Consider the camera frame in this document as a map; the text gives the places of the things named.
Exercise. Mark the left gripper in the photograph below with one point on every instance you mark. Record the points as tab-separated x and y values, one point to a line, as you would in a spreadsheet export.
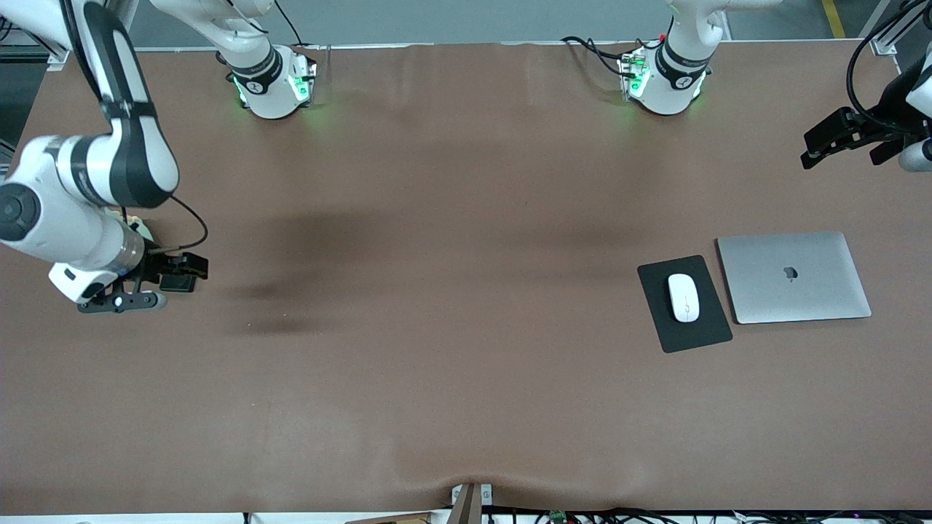
878	125

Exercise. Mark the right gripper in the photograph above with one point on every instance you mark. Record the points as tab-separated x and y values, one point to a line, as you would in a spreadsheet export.
156	263

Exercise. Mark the black phone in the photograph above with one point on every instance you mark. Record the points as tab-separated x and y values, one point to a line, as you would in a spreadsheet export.
178	284

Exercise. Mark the white computer mouse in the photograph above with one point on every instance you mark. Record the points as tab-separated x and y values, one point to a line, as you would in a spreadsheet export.
684	298

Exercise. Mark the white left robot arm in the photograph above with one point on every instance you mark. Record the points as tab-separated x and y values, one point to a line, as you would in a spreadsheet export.
684	51

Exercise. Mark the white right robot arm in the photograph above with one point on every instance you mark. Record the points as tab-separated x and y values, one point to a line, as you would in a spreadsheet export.
65	164

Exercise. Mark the black mouse pad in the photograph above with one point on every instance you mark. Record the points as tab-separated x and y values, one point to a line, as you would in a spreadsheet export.
717	324

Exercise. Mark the green dinosaur plush toy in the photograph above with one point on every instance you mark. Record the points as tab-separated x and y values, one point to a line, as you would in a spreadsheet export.
142	231

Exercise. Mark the silver laptop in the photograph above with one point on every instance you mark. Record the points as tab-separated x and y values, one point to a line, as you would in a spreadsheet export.
794	280

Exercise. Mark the green lit base connector box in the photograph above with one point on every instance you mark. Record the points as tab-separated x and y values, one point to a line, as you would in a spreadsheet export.
633	76
302	80

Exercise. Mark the brown table cloth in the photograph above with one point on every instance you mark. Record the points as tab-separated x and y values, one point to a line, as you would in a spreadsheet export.
364	364

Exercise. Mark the metal table clamp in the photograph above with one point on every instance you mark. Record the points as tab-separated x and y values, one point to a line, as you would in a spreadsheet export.
466	506

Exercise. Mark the small green connector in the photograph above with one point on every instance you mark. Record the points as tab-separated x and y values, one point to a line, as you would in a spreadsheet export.
558	517

